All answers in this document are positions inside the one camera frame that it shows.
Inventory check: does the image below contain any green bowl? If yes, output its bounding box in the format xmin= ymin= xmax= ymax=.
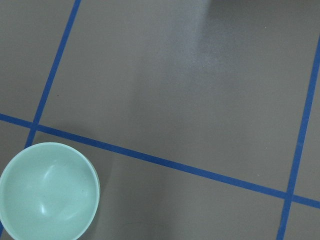
xmin=0 ymin=142 xmax=101 ymax=240

